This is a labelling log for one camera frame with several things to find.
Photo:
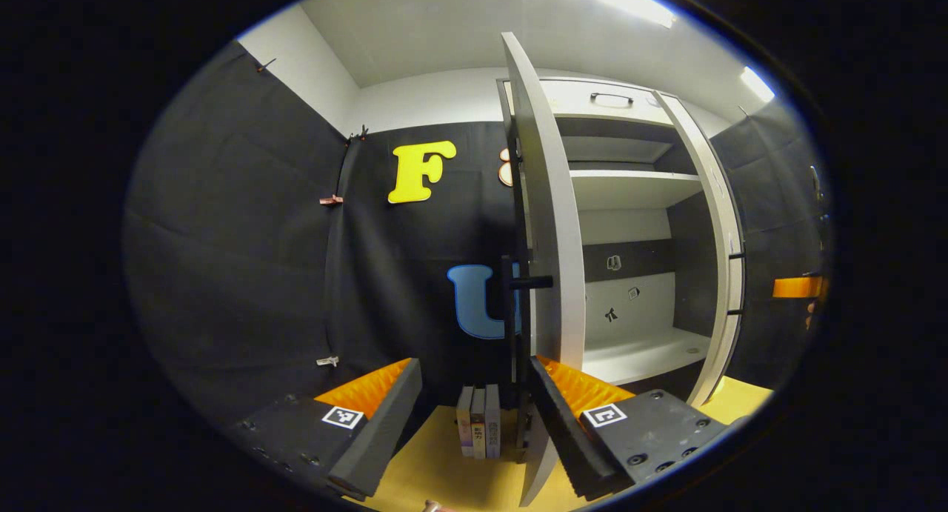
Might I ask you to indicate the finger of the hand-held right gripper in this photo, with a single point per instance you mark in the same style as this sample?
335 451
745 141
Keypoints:
796 287

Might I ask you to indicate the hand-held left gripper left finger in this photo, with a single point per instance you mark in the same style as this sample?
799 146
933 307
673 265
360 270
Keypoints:
385 430

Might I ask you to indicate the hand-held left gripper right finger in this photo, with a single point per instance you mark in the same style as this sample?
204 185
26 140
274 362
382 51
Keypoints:
563 430

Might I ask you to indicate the white cabinet door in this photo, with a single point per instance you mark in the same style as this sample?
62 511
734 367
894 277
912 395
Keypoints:
552 201
724 341

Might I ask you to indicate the white and grey cabinet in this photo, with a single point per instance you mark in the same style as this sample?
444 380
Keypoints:
629 190

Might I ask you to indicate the black backdrop cloth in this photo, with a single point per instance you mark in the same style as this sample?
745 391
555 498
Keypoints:
778 201
222 238

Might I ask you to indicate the white clip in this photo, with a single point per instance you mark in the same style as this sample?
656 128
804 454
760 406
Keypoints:
327 361

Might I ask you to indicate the small ceiling light panel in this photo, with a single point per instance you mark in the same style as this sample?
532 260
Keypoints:
757 84

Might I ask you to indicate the red clip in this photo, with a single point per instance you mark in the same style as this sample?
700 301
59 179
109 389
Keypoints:
331 200

